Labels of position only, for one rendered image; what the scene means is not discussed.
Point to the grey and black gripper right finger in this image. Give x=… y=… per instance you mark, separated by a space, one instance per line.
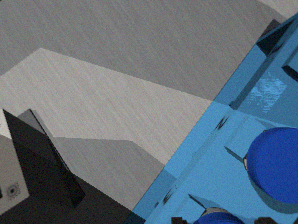
x=265 y=220

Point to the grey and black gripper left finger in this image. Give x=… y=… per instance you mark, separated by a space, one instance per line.
x=178 y=220

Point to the blue tube rack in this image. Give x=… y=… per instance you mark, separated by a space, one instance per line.
x=215 y=175

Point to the grey control box with two push buttons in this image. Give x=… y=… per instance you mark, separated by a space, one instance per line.
x=32 y=190

